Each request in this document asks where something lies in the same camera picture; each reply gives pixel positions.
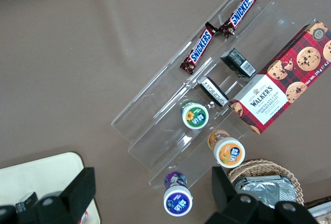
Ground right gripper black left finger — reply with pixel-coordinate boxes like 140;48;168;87
36;167;96;224

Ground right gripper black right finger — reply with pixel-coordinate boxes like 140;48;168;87
206;166;261;224

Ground aluminium foil tray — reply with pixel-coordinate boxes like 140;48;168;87
234;174;288;215

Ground beige plastic tray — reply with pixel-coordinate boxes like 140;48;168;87
0;152;100;224

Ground light wicker basket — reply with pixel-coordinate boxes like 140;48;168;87
227;159;305;207

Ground red cap yogurt bottle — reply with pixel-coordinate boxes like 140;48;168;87
81;209;91;224

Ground small black box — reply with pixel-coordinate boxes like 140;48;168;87
15;192;39;213
220;48;257;79
198;76;230;109

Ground orange cap yogurt bottle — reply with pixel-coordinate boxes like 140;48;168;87
208;129;246;169

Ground purple cap yogurt bottle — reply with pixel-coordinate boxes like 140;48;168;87
163;171;194;217

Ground white plastic bin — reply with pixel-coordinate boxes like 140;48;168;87
304;203;331;224

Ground green cap yogurt bottle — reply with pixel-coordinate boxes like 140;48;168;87
180;100;209;130

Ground clear acrylic stepped display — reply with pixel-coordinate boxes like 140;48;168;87
110;0;311;190

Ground red Walkers shortbread box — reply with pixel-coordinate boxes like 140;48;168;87
229;21;331;135

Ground Snickers chocolate bar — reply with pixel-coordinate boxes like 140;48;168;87
218;0;260;37
180;22;217;75

